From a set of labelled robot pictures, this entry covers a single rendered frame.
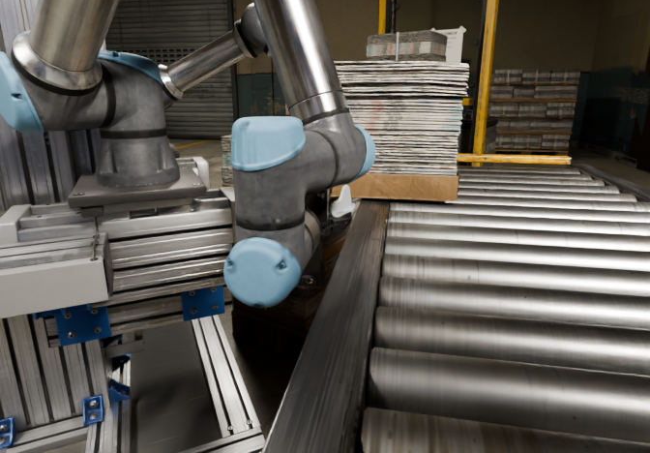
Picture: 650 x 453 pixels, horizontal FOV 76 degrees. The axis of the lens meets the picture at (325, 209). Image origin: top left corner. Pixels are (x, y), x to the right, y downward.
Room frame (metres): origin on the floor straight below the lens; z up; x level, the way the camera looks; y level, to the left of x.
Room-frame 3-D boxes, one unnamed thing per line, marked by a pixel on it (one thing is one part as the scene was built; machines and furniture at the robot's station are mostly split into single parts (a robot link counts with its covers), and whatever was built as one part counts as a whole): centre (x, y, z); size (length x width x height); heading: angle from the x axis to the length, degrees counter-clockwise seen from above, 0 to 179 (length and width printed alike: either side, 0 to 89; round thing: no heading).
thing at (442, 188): (0.78, -0.09, 0.83); 0.29 x 0.16 x 0.04; 79
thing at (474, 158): (1.14, -0.43, 0.81); 0.43 x 0.03 x 0.02; 80
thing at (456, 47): (2.93, -0.71, 1.28); 0.57 x 0.01 x 0.65; 58
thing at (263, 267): (0.44, 0.06, 0.81); 0.11 x 0.08 x 0.09; 170
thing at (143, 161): (0.81, 0.36, 0.87); 0.15 x 0.15 x 0.10
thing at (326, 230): (0.60, 0.03, 0.81); 0.12 x 0.08 x 0.09; 170
